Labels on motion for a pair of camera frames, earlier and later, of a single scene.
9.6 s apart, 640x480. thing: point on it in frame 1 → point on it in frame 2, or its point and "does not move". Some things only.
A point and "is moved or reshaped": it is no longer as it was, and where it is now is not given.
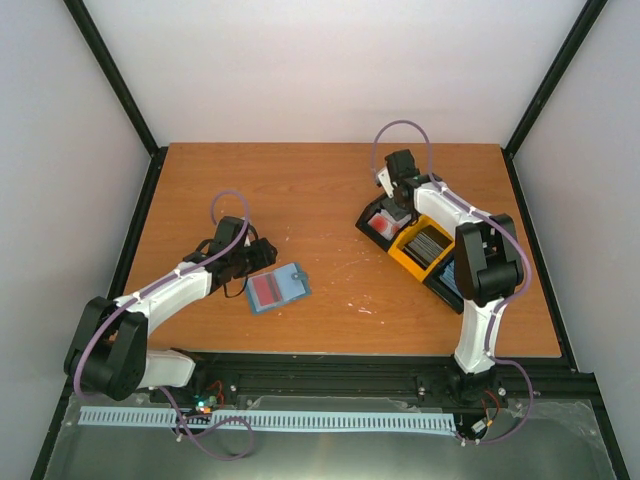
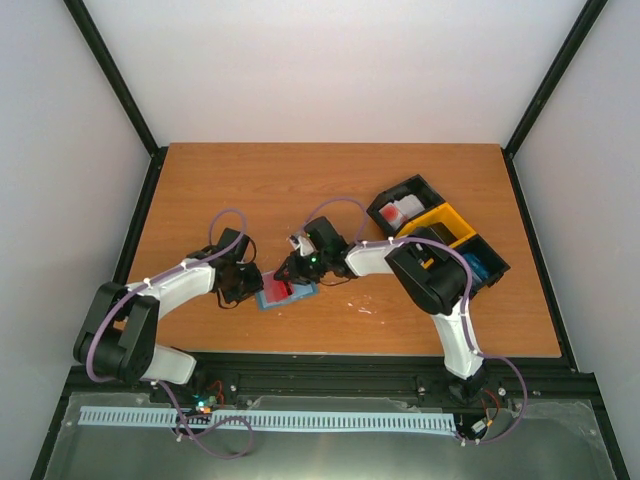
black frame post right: (587, 18) does not move
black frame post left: (88, 29) does not move
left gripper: (264, 257) → (256, 286)
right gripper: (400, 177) → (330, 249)
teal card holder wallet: (271, 290) is moved or reshaped
